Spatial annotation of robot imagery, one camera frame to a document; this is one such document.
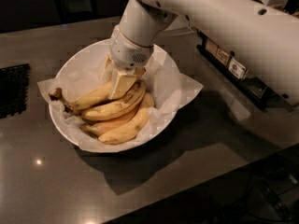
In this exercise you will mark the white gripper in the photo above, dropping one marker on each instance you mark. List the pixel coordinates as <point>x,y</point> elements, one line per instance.
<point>127,52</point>

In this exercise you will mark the yellow banana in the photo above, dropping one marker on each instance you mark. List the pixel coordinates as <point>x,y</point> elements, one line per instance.
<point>118,107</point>
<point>130,129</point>
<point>86,101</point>

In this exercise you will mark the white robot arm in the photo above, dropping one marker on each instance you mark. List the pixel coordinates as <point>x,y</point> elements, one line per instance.
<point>263,39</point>

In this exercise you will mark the white bowl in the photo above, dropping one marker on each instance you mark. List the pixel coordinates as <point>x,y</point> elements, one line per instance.
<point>78,72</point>

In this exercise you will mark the lower orange-yellow banana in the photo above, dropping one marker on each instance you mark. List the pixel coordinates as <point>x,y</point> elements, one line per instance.
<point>102,127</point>

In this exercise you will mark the white paper liner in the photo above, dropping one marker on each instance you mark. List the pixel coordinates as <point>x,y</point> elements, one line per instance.
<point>171,84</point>

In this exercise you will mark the clear acrylic sign holder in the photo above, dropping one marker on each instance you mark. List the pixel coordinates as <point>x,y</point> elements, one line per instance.
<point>179,26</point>

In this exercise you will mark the black chair back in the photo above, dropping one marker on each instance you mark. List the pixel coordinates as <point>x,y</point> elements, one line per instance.
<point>76,10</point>

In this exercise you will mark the black rubber mat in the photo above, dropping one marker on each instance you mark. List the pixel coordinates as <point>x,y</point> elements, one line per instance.
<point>14,82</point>

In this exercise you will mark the black condiment organizer rack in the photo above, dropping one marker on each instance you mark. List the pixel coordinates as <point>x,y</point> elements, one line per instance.
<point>240,76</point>

